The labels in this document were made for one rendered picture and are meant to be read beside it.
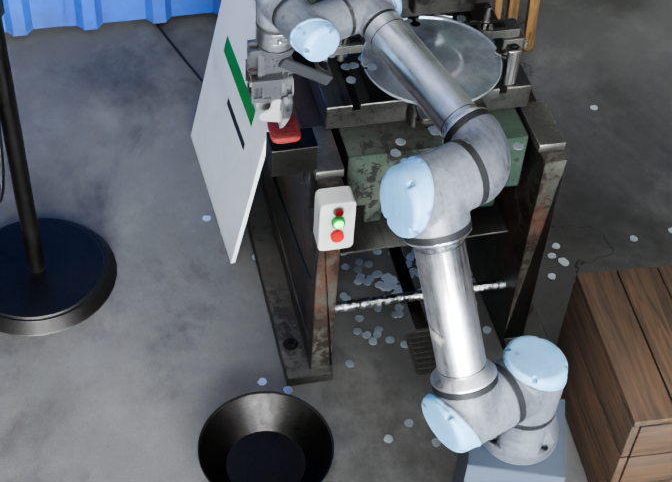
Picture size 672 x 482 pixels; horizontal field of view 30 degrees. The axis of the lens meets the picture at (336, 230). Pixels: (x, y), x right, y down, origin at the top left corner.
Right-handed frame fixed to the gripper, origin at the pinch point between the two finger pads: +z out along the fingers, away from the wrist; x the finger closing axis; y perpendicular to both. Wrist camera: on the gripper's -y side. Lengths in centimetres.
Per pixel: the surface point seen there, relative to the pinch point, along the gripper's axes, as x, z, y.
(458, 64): -7.6, -3.4, -37.8
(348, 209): 12.1, 14.5, -11.1
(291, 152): 3.0, 5.7, -1.0
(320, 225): 12.1, 18.1, -5.5
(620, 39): -103, 76, -130
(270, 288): -19, 72, -2
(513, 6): -106, 60, -93
